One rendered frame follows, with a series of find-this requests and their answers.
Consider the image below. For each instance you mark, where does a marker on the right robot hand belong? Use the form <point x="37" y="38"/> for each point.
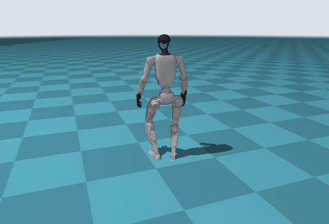
<point x="184" y="97"/>

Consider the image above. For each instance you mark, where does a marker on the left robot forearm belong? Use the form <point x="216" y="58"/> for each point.
<point x="141" y="87"/>

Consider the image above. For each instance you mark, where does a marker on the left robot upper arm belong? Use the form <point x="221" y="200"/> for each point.
<point x="147" y="68"/>

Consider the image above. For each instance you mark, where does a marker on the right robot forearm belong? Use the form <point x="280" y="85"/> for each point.
<point x="184" y="86"/>

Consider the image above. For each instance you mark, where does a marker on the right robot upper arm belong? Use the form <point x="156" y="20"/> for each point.
<point x="181" y="67"/>

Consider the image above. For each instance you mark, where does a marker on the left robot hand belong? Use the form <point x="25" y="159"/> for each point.
<point x="138" y="102"/>

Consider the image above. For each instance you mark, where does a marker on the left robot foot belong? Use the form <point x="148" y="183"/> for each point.
<point x="151" y="153"/>

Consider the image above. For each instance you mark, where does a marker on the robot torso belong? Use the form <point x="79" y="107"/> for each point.
<point x="165" y="74"/>

